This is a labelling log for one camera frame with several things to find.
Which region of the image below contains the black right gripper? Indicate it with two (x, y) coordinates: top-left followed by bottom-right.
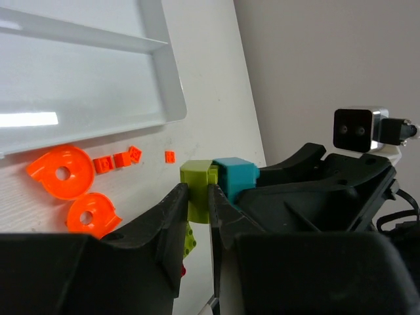
(237, 143), (396, 233)

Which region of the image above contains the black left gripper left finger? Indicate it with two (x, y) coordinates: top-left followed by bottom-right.
(102, 184), (188, 297)

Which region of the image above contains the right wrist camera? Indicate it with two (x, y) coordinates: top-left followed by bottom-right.
(333, 108), (419, 153)

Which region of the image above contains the small orange square lego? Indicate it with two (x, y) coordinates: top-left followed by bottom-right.
(128, 146), (142, 163)

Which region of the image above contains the lime lego brick left cluster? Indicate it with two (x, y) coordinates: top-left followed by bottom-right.
(183, 222), (197, 259)

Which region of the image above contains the lime lego plate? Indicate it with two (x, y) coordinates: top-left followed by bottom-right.
(180, 160), (219, 224)

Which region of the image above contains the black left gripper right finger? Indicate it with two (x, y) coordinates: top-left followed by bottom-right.
(207, 184), (263, 314)

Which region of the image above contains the small orange lego bracket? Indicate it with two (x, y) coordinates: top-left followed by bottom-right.
(113, 152), (131, 169)

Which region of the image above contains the white compartment tray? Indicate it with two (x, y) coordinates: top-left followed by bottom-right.
(1, 1), (187, 156)

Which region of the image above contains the orange round disc piece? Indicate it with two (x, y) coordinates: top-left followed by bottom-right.
(66, 192), (123, 239)

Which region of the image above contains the small orange lego far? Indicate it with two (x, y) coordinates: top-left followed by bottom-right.
(165, 150), (176, 164)

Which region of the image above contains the small orange lego plate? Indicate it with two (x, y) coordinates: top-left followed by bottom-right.
(93, 156), (115, 175)

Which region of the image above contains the teal lego brick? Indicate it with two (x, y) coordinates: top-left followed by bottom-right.
(212, 157), (260, 209)

